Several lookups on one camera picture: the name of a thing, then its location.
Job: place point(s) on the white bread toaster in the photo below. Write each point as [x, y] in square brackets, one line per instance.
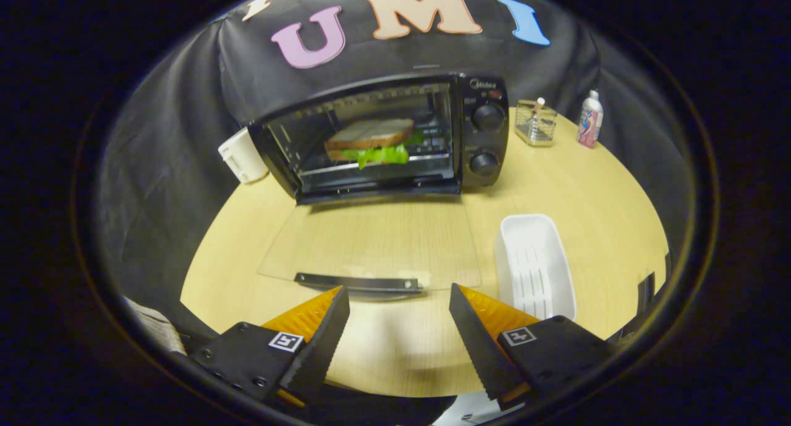
[241, 160]

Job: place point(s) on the lettuce sandwich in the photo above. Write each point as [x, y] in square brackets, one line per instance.
[371, 132]

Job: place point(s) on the light patterned cloth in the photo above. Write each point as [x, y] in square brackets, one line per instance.
[154, 327]

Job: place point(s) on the white plastic tray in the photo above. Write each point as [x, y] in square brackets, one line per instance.
[531, 259]

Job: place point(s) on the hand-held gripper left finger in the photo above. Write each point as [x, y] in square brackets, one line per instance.
[324, 345]

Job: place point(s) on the white pink spray bottle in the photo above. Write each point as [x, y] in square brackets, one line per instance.
[589, 123]

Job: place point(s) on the white flat object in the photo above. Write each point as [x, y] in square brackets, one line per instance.
[476, 407]

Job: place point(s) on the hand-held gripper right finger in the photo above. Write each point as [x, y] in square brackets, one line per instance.
[479, 345]

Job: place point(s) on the black toaster oven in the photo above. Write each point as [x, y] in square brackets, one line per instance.
[485, 138]

